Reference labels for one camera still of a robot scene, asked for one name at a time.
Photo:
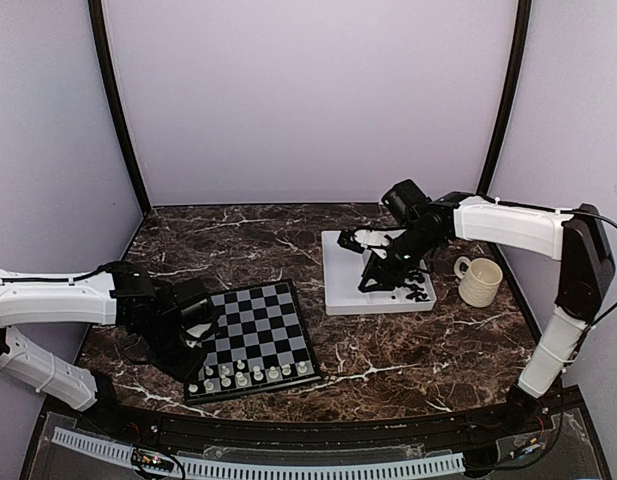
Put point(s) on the black grey chessboard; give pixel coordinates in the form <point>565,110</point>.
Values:
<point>259,325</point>

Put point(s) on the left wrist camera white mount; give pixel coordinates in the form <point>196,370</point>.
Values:
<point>199,321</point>

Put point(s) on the pile of black chess pieces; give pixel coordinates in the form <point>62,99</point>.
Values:
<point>418,285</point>

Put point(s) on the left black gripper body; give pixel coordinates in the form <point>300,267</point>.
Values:
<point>168,356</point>

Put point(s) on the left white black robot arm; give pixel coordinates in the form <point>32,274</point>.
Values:
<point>171,318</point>

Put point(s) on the left black frame post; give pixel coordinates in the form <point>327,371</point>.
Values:
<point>113,97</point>

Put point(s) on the black front rail base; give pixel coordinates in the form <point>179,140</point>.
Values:
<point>558,442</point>

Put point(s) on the black frame post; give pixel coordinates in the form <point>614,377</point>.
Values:
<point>113,97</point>
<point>509,89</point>

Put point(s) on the white slotted cable duct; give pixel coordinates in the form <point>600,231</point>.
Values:
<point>156,465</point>

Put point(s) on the white plastic compartment tray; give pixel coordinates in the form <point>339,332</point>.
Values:
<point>342,274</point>

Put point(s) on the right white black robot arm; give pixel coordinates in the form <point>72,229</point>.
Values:
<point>576,238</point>

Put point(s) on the cream ribbed mug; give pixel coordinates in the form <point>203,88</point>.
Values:
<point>479,280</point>

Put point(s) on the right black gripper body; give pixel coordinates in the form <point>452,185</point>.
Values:
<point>398,273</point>

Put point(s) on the right black frame post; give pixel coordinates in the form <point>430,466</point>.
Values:
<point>509,89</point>

